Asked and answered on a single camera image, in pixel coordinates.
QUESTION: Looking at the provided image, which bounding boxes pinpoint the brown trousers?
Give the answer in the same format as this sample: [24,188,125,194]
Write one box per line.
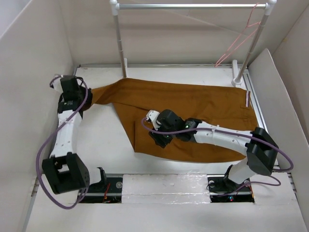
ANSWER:
[92,78,258,163]

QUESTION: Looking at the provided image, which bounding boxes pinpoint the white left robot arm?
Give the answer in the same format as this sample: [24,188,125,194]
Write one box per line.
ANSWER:
[42,75,109,194]

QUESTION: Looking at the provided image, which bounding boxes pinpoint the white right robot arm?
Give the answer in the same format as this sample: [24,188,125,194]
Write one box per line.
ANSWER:
[146,110,278,190]

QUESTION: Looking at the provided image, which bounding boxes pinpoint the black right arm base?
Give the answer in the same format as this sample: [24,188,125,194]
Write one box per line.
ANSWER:
[206,174,255,203]

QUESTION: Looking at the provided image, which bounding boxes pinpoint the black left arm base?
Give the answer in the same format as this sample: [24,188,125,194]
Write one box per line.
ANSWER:
[80,167,124,204]

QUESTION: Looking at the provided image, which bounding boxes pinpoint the white foam board strip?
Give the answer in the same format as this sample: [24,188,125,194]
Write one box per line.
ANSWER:
[122,174,210,204]

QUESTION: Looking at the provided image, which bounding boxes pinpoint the silver white clothes rack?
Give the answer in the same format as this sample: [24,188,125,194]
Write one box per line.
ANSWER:
[108,0,277,87]

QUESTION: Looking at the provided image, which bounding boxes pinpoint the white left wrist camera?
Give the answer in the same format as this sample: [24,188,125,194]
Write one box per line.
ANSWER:
[49,75,63,93]

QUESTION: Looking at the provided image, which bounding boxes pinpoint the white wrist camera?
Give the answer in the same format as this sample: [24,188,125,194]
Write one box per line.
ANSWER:
[49,75,63,93]
[146,110,161,130]

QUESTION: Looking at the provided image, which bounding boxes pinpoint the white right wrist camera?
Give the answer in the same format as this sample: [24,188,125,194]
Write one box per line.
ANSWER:
[146,110,161,130]

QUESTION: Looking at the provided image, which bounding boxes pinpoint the pink wire hanger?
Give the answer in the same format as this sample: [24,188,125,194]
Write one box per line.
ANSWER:
[214,3,261,67]

